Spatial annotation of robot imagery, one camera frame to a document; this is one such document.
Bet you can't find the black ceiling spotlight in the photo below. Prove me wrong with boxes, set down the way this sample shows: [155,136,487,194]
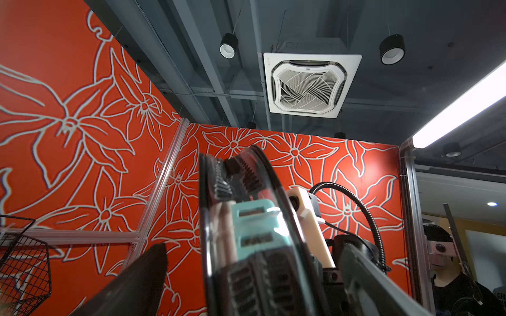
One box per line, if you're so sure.
[379,34,406,66]
[220,33,239,59]

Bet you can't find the black ceiling spotlight right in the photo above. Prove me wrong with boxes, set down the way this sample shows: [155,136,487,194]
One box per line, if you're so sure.
[379,34,406,66]

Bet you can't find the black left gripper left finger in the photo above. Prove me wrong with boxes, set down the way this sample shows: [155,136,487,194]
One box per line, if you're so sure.
[72,243,168,315]

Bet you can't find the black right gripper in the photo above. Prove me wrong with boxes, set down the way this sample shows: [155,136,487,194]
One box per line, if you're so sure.
[322,234,379,315]

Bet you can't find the white ceiling air conditioner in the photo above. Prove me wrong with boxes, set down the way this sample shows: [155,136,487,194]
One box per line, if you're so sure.
[263,53,362,119]

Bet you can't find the black wire wall basket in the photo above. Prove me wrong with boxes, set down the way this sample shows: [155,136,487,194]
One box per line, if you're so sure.
[1,215,51,315]

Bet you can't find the person with black cap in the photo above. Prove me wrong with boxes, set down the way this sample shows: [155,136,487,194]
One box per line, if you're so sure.
[422,223,506,316]

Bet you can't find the teal charger front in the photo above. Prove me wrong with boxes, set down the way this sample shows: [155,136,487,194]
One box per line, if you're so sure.
[231,199,292,261]

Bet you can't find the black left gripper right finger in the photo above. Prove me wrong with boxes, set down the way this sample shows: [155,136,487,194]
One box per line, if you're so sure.
[339,245,431,315]

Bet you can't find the black ceiling spotlight left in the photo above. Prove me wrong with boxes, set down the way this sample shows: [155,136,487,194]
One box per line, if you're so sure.
[220,33,239,59]

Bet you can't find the long ceiling light strip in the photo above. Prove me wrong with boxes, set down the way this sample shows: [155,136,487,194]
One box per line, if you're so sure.
[412,63,505,149]

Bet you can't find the clear black-rimmed pouch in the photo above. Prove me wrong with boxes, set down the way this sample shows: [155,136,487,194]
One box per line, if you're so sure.
[198,146,329,315]

